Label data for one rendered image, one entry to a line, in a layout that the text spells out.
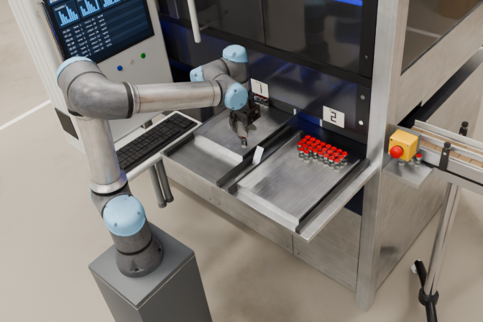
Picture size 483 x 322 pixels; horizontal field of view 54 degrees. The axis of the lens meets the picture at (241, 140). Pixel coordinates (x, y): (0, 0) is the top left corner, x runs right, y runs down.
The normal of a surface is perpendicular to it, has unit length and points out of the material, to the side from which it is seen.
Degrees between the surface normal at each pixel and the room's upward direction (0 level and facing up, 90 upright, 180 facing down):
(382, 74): 90
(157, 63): 90
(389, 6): 90
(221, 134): 0
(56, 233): 0
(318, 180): 0
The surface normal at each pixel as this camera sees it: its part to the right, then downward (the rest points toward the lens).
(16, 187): -0.11, -0.78
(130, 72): 0.73, 0.36
